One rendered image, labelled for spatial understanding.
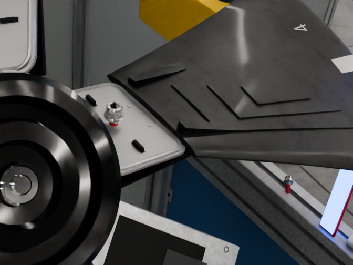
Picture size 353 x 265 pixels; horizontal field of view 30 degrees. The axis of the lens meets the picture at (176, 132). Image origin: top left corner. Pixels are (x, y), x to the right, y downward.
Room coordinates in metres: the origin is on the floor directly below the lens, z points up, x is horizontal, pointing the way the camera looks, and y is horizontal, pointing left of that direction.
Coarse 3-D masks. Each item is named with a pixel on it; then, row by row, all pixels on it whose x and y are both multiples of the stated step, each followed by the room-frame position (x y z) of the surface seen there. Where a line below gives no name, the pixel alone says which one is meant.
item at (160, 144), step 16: (96, 96) 0.37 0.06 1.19; (112, 96) 0.37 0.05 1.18; (128, 96) 0.38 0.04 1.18; (96, 112) 0.35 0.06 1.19; (128, 112) 0.36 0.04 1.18; (144, 112) 0.36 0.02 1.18; (112, 128) 0.33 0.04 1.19; (128, 128) 0.34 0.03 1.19; (144, 128) 0.34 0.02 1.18; (160, 128) 0.35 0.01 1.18; (128, 144) 0.32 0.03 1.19; (144, 144) 0.32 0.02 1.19; (160, 144) 0.33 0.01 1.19; (176, 144) 0.33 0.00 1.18; (128, 160) 0.30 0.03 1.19; (144, 160) 0.31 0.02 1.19; (160, 160) 0.31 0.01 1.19
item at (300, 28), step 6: (300, 18) 0.53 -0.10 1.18; (288, 24) 0.52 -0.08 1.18; (294, 24) 0.52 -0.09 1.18; (300, 24) 0.52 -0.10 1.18; (306, 24) 0.53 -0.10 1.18; (294, 30) 0.51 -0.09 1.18; (300, 30) 0.52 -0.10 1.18; (306, 30) 0.52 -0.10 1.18; (312, 30) 0.52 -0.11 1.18; (300, 36) 0.51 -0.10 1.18; (306, 36) 0.51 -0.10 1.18
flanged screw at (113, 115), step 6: (114, 102) 0.34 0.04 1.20; (108, 108) 0.34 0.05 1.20; (114, 108) 0.34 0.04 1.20; (120, 108) 0.34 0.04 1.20; (108, 114) 0.34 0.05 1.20; (114, 114) 0.33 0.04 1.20; (120, 114) 0.34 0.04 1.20; (108, 120) 0.33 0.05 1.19; (114, 120) 0.33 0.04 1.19; (120, 120) 0.34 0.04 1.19; (114, 126) 0.34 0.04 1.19
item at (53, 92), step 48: (0, 96) 0.26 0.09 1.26; (48, 96) 0.27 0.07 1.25; (0, 144) 0.25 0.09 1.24; (48, 144) 0.26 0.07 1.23; (96, 144) 0.27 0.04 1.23; (0, 192) 0.23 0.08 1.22; (48, 192) 0.25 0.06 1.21; (96, 192) 0.26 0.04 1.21; (0, 240) 0.21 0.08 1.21; (48, 240) 0.22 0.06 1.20; (96, 240) 0.23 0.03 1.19
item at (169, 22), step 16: (144, 0) 0.81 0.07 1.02; (160, 0) 0.79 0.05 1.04; (176, 0) 0.77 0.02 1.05; (192, 0) 0.75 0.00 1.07; (208, 0) 0.74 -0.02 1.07; (224, 0) 0.74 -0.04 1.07; (144, 16) 0.81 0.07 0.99; (160, 16) 0.79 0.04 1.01; (176, 16) 0.76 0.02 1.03; (192, 16) 0.74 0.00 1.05; (208, 16) 0.72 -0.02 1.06; (160, 32) 0.79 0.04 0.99; (176, 32) 0.76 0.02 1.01
